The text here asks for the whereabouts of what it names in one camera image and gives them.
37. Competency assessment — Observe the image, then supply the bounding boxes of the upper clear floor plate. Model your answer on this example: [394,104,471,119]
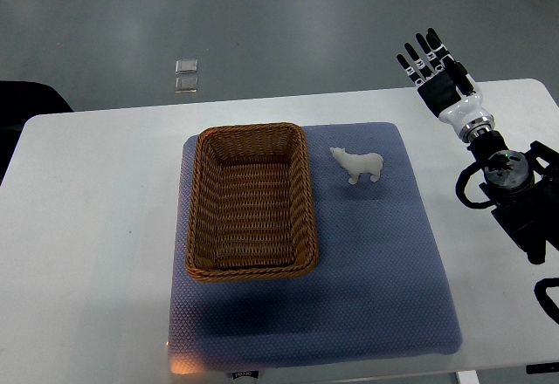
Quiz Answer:
[175,58,198,74]

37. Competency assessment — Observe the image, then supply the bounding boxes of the white bear figurine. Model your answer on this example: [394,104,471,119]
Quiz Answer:
[329,147,383,185]

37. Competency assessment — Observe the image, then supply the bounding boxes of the black cable loop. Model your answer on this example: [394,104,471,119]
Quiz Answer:
[534,278,559,328]

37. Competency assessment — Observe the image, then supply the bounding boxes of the clear floor plate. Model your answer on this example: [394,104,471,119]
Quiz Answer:
[175,58,198,74]
[175,75,198,93]

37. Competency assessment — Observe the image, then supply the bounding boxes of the brown wicker basket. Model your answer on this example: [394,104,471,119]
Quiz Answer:
[185,122,319,283]

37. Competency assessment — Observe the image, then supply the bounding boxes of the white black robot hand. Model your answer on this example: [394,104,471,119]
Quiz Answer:
[397,28,494,143]

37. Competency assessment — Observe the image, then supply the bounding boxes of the black chair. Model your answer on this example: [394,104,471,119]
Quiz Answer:
[1,80,73,180]

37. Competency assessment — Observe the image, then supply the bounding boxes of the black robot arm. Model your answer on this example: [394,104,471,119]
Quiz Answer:
[455,126,558,264]

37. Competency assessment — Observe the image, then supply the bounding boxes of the blue textured mat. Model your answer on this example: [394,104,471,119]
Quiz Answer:
[168,122,462,374]

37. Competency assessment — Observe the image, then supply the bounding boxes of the black table control panel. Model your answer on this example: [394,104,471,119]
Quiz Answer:
[526,362,559,374]

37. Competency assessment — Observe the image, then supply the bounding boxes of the black table label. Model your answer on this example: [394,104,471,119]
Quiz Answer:
[231,370,259,380]

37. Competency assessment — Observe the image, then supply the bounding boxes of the lower clear floor plate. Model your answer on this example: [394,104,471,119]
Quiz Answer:
[175,75,198,93]

